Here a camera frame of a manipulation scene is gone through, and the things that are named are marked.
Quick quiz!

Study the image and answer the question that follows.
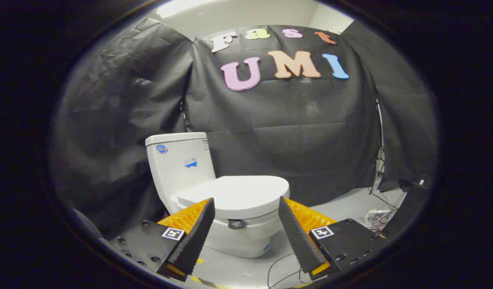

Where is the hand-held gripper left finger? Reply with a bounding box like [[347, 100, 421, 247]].
[[108, 197, 215, 282]]

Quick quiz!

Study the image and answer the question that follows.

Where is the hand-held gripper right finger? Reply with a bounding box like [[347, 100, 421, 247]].
[[278, 196, 388, 281]]

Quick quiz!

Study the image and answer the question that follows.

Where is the white toilet lid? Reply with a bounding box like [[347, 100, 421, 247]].
[[176, 175, 290, 220]]

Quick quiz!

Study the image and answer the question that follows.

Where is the white ceramic toilet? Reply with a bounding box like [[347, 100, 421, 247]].
[[145, 132, 291, 258]]

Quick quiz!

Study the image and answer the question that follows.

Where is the yellow black striped floor tape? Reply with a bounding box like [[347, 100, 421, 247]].
[[189, 275, 232, 289]]

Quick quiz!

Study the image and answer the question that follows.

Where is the clear plastic bag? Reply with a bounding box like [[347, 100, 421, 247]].
[[365, 208, 391, 230]]

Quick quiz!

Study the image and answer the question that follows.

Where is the black backdrop cloth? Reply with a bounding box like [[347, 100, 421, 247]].
[[50, 18, 438, 241]]

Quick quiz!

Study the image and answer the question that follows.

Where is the black box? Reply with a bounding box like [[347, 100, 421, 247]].
[[383, 175, 433, 241]]

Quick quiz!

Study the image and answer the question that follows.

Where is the thin metal backdrop stand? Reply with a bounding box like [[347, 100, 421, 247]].
[[370, 98, 387, 195]]

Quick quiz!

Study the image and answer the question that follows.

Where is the bundle of red wires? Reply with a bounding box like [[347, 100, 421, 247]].
[[369, 215, 395, 234]]

